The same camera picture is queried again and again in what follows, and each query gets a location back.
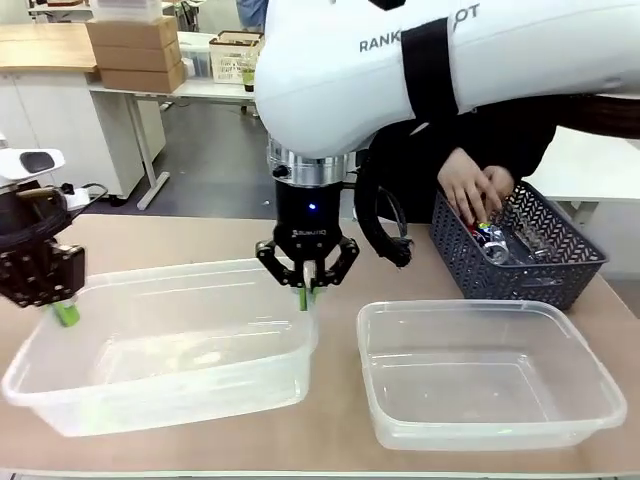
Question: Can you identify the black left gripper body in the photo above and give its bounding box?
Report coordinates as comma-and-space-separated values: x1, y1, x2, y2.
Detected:
0, 238, 87, 310

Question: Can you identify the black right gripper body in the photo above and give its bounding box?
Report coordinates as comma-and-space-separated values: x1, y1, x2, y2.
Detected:
272, 179, 347, 272

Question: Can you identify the large clear plastic container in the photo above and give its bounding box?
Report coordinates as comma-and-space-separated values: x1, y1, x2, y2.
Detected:
1, 257, 320, 439

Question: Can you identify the clear capless plastic bottle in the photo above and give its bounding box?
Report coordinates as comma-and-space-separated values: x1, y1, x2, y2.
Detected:
499, 223, 569, 287

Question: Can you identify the dark grey plastic basket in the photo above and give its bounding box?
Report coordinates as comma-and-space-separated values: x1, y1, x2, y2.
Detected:
429, 179, 611, 313

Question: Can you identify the person's right hand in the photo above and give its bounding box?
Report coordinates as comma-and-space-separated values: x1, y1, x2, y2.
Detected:
436, 148, 490, 224

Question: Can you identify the person's left hand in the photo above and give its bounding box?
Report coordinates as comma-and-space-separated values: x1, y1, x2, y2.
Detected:
480, 166, 517, 215

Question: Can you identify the white power strip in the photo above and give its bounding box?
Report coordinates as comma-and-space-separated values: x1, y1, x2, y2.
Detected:
58, 182, 109, 210

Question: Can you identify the person in black clothing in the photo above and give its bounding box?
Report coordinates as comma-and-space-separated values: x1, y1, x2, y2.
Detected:
358, 91, 640, 227

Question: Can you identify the white cabinet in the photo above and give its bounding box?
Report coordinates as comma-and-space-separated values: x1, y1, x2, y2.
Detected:
0, 69, 167, 197

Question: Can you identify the white desk with legs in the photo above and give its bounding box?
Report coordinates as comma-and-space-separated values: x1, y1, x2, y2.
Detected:
88, 29, 262, 212

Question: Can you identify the white crate with bottles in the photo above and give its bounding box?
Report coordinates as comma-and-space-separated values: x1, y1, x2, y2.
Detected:
208, 30, 265, 84

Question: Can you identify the small clear plastic bin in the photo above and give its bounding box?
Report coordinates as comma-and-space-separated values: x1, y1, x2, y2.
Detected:
178, 43, 214, 79

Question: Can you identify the background person in jeans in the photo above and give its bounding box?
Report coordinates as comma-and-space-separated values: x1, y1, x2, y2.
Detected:
236, 0, 270, 33

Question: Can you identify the wooden counter top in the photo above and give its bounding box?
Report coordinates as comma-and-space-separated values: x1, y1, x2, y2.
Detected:
0, 22, 99, 76

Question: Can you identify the white side table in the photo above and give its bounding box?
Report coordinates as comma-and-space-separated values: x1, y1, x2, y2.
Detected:
518, 124, 640, 281

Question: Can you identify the clear plastic storage box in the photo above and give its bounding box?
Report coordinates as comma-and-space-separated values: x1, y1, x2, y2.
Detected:
94, 0, 174, 24

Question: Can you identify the black corrugated cable conduit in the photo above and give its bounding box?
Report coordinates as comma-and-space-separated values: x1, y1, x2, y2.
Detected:
354, 148, 415, 270

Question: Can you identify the black cable bundle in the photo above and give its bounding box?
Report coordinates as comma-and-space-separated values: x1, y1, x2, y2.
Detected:
0, 183, 71, 247

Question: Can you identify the black strap on arm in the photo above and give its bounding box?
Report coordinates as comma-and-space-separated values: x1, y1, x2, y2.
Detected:
401, 21, 460, 120

